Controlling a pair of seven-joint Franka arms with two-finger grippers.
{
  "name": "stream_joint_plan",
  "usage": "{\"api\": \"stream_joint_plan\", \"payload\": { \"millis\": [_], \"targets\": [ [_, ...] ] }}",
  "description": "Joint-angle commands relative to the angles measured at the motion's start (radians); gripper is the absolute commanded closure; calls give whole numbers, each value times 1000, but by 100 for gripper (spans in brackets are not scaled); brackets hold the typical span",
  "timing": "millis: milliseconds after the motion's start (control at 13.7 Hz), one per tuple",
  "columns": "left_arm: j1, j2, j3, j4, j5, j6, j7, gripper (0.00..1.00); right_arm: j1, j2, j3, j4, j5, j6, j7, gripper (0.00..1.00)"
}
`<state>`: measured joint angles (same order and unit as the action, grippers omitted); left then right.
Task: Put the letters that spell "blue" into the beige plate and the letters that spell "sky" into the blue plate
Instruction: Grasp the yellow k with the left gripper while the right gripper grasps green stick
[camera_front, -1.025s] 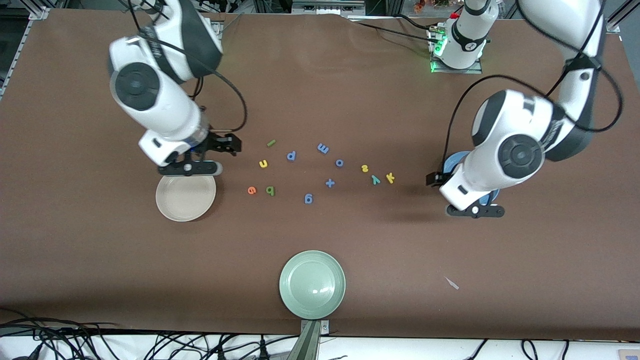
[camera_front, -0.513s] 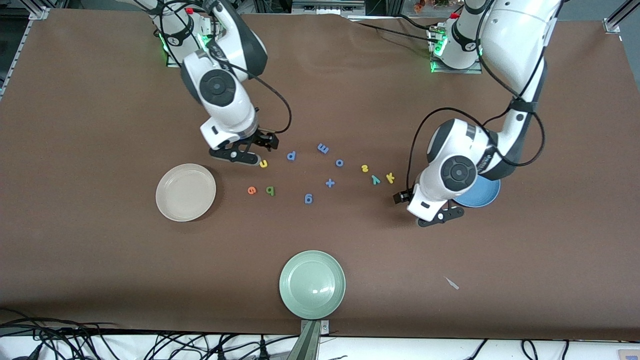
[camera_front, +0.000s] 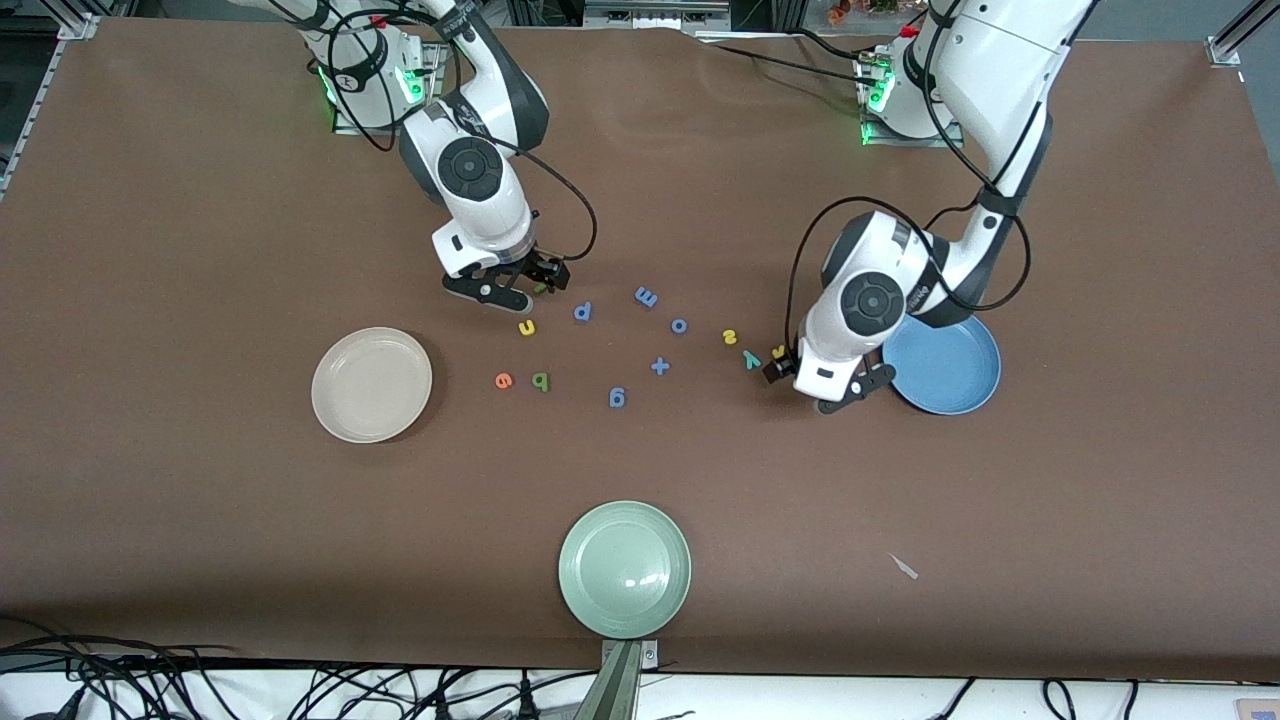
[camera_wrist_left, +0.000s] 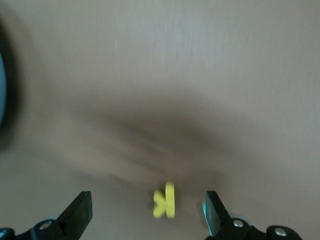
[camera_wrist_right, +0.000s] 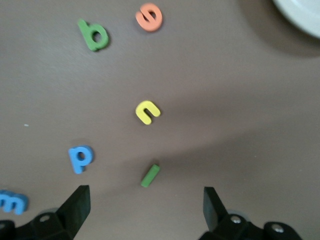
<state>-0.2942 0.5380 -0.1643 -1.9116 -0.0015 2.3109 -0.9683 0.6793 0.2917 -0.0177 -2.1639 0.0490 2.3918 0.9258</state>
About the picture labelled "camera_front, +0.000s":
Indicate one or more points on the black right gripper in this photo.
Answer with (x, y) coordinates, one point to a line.
(541, 270)

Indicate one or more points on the green foam letter b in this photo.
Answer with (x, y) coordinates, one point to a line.
(545, 380)

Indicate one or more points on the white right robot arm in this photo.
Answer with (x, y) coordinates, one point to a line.
(490, 215)

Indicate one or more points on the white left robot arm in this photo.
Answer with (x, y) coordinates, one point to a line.
(870, 300)

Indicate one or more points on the blue foam letter p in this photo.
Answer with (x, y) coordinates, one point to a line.
(579, 314)

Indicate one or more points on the blue foam letter m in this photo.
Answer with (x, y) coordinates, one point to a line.
(646, 297)

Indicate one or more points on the blue plate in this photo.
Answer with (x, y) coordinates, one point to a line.
(950, 370)

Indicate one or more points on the brown table cover sheet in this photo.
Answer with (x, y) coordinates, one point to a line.
(640, 480)

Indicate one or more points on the beige brown plate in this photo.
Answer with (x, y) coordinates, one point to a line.
(370, 385)

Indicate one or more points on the white paper scrap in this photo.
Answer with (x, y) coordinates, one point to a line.
(905, 568)

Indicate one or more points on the pale green plate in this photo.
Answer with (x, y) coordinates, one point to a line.
(625, 570)

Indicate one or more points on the orange object behind table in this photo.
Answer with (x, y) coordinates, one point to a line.
(840, 10)

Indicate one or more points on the beige box corner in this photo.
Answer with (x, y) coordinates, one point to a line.
(1260, 710)

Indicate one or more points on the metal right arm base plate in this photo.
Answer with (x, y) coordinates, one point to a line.
(385, 130)

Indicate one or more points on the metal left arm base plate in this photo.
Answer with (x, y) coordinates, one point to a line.
(915, 142)

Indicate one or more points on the aluminium frame crossbar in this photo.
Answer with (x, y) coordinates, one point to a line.
(655, 12)

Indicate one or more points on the aluminium frame profile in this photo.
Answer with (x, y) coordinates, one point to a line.
(1222, 48)
(40, 103)

